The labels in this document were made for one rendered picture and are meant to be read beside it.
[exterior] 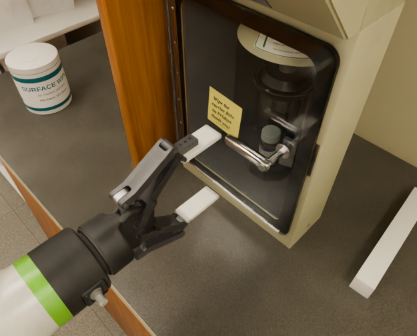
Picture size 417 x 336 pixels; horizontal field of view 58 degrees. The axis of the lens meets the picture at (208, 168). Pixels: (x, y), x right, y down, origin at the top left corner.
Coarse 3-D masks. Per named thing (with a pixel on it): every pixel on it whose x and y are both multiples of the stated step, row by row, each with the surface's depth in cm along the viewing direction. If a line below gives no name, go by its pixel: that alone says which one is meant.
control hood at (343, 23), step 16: (272, 0) 41; (288, 0) 38; (304, 0) 35; (320, 0) 33; (336, 0) 33; (352, 0) 35; (368, 0) 38; (288, 16) 43; (304, 16) 40; (320, 16) 37; (336, 16) 35; (352, 16) 37; (336, 32) 39; (352, 32) 39
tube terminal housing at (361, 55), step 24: (240, 0) 50; (384, 0) 41; (288, 24) 47; (384, 24) 45; (336, 48) 44; (360, 48) 44; (384, 48) 50; (360, 72) 48; (336, 96) 47; (360, 96) 54; (336, 120) 52; (336, 144) 59; (192, 168) 88; (336, 168) 67; (312, 192) 64; (312, 216) 75; (288, 240) 74
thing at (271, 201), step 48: (192, 0) 55; (192, 48) 61; (240, 48) 53; (288, 48) 47; (192, 96) 69; (240, 96) 59; (288, 96) 51; (288, 144) 57; (240, 192) 75; (288, 192) 63
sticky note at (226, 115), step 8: (216, 96) 64; (224, 96) 62; (216, 104) 65; (224, 104) 63; (232, 104) 62; (208, 112) 68; (216, 112) 66; (224, 112) 64; (232, 112) 63; (240, 112) 61; (216, 120) 68; (224, 120) 66; (232, 120) 64; (240, 120) 62; (224, 128) 67; (232, 128) 65
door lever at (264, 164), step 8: (232, 136) 59; (232, 144) 59; (240, 144) 58; (280, 144) 58; (240, 152) 58; (248, 152) 57; (256, 152) 57; (280, 152) 57; (288, 152) 57; (256, 160) 56; (264, 160) 56; (272, 160) 56; (264, 168) 55
